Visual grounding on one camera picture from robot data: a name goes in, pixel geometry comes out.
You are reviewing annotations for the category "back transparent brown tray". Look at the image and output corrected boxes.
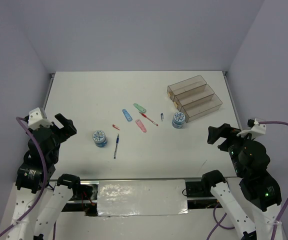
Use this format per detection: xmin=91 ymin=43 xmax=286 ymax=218
xmin=167 ymin=75 xmax=207 ymax=98

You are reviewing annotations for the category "blue round jar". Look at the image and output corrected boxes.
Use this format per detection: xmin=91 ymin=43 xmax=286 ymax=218
xmin=92 ymin=130 xmax=107 ymax=148
xmin=172 ymin=112 xmax=186 ymax=129

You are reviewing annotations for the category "red pen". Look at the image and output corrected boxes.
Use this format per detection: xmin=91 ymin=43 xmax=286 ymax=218
xmin=139 ymin=112 xmax=159 ymax=126

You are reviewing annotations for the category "green correction tape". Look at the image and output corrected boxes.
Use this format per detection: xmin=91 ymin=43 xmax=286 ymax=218
xmin=133 ymin=103 xmax=147 ymax=114

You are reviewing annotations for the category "blue correction tape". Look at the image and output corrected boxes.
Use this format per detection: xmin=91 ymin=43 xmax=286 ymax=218
xmin=122 ymin=109 xmax=133 ymax=122

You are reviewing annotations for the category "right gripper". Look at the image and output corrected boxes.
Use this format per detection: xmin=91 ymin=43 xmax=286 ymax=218
xmin=206 ymin=120 xmax=256 ymax=175

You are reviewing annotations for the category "silver taped plate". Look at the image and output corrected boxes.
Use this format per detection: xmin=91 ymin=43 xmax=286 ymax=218
xmin=97 ymin=179 xmax=189 ymax=217

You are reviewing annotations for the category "pink correction tape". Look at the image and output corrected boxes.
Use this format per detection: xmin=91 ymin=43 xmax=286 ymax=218
xmin=135 ymin=119 xmax=147 ymax=133

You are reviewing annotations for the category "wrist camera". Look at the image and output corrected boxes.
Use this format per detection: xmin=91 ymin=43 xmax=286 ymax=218
xmin=28 ymin=107 xmax=54 ymax=130
xmin=236 ymin=118 xmax=266 ymax=139

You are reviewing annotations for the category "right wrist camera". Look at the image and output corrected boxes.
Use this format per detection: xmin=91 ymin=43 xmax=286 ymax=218
xmin=236 ymin=118 xmax=266 ymax=139

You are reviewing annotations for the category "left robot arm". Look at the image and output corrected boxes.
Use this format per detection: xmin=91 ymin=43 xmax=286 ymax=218
xmin=7 ymin=111 xmax=82 ymax=240

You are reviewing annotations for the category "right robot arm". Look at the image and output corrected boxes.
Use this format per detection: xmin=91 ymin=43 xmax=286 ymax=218
xmin=201 ymin=120 xmax=284 ymax=240

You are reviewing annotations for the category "blue pen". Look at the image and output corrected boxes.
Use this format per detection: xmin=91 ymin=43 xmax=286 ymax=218
xmin=113 ymin=134 xmax=120 ymax=159

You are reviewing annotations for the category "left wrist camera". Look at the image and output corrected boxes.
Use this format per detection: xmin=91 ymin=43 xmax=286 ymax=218
xmin=28 ymin=107 xmax=54 ymax=130

